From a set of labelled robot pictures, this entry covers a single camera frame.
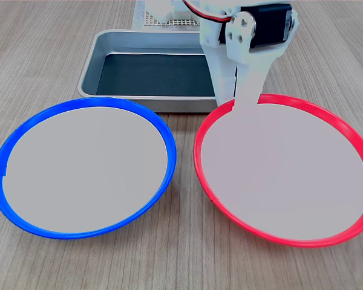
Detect white plate with blue rim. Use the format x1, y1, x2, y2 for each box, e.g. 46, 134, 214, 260
0, 96, 178, 240

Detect red and black cable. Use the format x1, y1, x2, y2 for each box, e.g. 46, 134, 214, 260
182, 0, 232, 24

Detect pale perforated base plate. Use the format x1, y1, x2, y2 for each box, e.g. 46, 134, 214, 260
134, 0, 201, 30

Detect white plate with red rim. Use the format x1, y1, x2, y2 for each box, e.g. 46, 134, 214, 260
192, 93, 363, 249

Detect black mat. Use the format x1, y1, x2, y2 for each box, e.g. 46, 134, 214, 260
96, 53, 217, 98

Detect steel tray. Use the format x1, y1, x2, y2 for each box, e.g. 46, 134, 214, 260
77, 28, 231, 114

